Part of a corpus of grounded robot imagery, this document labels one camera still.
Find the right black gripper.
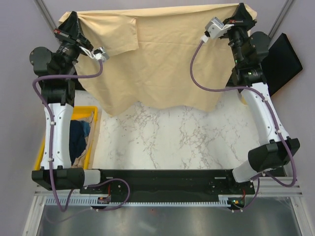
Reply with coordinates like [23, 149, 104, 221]
[222, 2, 258, 66]

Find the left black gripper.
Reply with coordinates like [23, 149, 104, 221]
[53, 11, 93, 79]

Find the cream yellow t-shirt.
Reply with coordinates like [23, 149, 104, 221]
[58, 2, 258, 117]

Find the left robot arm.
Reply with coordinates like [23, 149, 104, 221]
[29, 11, 109, 191]

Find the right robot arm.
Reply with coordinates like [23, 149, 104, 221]
[223, 3, 300, 194]

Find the black flat panel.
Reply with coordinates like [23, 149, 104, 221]
[261, 33, 303, 96]

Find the yellow ceramic mug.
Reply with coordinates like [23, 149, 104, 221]
[238, 93, 248, 106]

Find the yellow plastic bin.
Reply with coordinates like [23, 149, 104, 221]
[34, 104, 98, 171]

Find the navy blue t-shirt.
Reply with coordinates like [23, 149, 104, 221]
[69, 120, 91, 165]

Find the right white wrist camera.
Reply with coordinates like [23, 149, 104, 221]
[200, 17, 234, 43]

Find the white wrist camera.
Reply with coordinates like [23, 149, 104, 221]
[200, 17, 234, 43]
[79, 46, 110, 62]

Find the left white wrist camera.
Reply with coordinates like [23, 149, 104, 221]
[79, 46, 110, 62]

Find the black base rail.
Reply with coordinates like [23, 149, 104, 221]
[80, 170, 255, 204]

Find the white slotted cable duct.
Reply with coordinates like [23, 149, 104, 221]
[45, 196, 111, 206]

